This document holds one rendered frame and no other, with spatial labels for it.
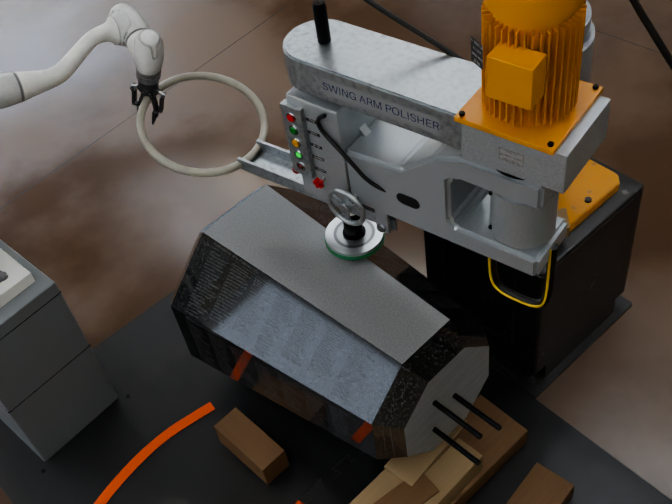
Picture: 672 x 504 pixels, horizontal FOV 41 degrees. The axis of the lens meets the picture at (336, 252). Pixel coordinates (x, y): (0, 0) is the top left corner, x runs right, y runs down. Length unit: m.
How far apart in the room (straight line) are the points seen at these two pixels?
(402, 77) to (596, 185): 1.20
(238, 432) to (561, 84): 2.03
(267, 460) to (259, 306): 0.66
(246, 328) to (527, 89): 1.57
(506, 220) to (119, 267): 2.47
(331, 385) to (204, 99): 2.71
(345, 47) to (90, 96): 3.23
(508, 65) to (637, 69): 3.26
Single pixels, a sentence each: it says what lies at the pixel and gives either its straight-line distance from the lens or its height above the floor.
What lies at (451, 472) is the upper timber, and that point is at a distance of 3.38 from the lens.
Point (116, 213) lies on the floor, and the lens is 4.83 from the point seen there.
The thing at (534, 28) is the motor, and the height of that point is 1.98.
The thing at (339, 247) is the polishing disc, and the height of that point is 0.85.
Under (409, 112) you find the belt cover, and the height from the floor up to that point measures 1.63.
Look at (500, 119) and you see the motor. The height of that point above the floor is 1.72.
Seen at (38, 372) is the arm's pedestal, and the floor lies 0.47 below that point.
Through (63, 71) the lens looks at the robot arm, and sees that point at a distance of 3.20.
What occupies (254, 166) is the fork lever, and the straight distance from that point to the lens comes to 3.24.
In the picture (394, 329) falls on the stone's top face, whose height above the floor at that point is 0.80.
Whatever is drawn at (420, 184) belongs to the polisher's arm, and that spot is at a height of 1.35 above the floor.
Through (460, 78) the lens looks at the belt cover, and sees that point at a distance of 2.49.
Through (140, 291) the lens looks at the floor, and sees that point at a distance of 4.41.
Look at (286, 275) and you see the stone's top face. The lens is 3.19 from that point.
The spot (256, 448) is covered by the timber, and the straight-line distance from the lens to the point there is 3.60.
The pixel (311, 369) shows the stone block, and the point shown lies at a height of 0.66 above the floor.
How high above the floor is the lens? 3.19
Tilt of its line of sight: 48 degrees down
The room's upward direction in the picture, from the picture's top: 10 degrees counter-clockwise
